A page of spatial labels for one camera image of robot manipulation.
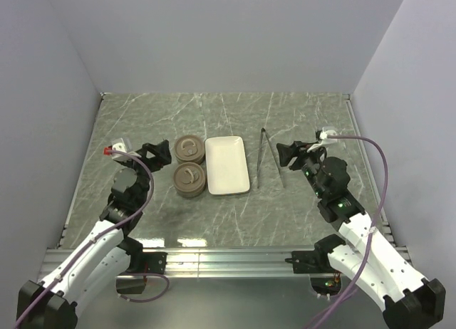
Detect far metal lunch tin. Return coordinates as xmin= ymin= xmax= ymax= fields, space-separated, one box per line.
xmin=175 ymin=152 xmax=205 ymax=165

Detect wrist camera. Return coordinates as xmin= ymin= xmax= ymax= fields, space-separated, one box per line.
xmin=103 ymin=138 xmax=138 ymax=162
xmin=307 ymin=126 xmax=338 ymax=152

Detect brown tin lid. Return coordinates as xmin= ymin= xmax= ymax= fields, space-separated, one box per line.
xmin=174 ymin=135 xmax=205 ymax=156
xmin=172 ymin=162 xmax=206 ymax=185

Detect side aluminium rail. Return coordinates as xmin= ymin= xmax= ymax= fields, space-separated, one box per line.
xmin=342 ymin=94 xmax=397 ymax=247

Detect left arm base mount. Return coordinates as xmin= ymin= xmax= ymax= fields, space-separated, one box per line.
xmin=115 ymin=251 xmax=167 ymax=296

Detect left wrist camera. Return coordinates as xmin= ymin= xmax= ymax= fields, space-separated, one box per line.
xmin=103 ymin=138 xmax=138 ymax=162

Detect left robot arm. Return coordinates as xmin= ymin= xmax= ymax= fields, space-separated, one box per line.
xmin=14 ymin=140 xmax=172 ymax=328

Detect aluminium frame rail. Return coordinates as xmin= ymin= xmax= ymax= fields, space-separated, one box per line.
xmin=38 ymin=246 xmax=416 ymax=279

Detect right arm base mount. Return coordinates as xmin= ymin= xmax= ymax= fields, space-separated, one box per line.
xmin=284 ymin=249 xmax=342 ymax=301

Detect metal lunch tin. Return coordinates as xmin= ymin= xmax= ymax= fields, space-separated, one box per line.
xmin=174 ymin=184 xmax=206 ymax=199
xmin=175 ymin=152 xmax=205 ymax=165

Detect near metal lunch tin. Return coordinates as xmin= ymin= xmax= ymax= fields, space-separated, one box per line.
xmin=174 ymin=184 xmax=206 ymax=199

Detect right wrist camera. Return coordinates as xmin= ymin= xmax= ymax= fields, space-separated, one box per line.
xmin=307 ymin=126 xmax=338 ymax=152

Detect white rectangular plate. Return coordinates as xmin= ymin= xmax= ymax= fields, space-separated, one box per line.
xmin=205 ymin=135 xmax=250 ymax=196

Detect metal tongs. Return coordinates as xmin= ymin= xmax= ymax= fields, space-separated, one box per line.
xmin=254 ymin=127 xmax=286 ymax=189

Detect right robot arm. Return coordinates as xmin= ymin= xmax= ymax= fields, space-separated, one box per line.
xmin=276 ymin=141 xmax=446 ymax=328

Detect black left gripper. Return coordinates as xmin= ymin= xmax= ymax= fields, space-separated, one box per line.
xmin=120 ymin=140 xmax=171 ymax=205

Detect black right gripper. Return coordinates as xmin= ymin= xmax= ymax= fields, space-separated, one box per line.
xmin=276 ymin=141 xmax=326 ymax=199

